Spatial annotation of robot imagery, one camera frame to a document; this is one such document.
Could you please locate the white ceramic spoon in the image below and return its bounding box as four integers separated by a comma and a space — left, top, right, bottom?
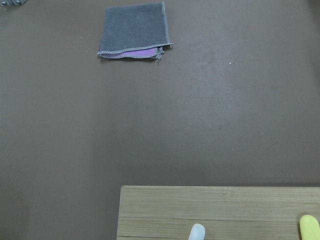
188, 223, 206, 240

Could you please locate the grey folded cloth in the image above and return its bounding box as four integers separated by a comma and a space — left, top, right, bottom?
97, 1, 173, 60

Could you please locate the bamboo cutting board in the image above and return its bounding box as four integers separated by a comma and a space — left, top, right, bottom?
116, 185, 320, 240

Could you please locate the yellow plastic knife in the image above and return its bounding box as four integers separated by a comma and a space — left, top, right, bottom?
299, 214, 320, 240

